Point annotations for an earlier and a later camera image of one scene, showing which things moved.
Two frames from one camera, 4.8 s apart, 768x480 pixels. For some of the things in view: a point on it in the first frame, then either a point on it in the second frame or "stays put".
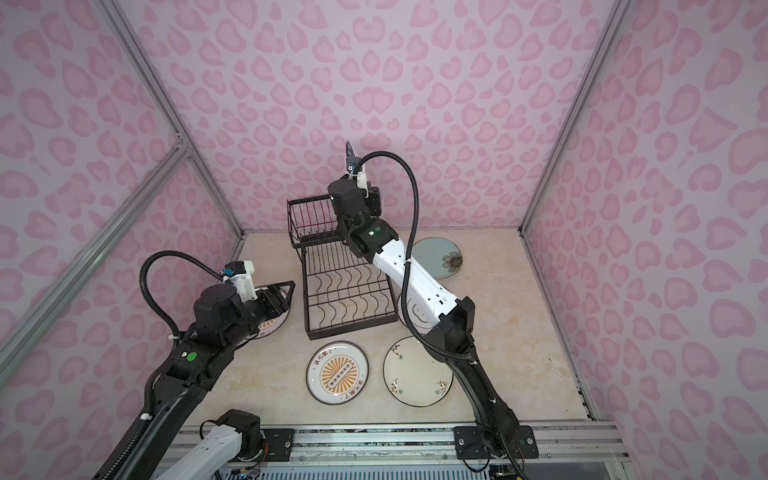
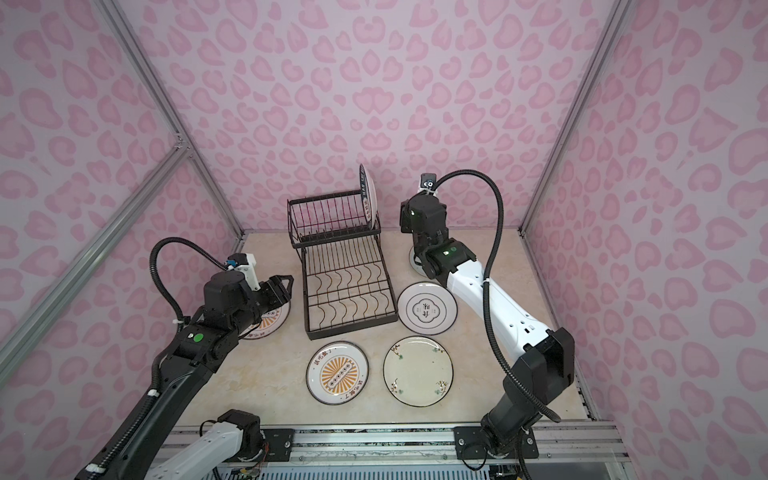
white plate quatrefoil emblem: [422, 318] stays put
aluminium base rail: [518, 445] stays put
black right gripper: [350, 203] to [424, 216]
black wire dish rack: [342, 292] stays put
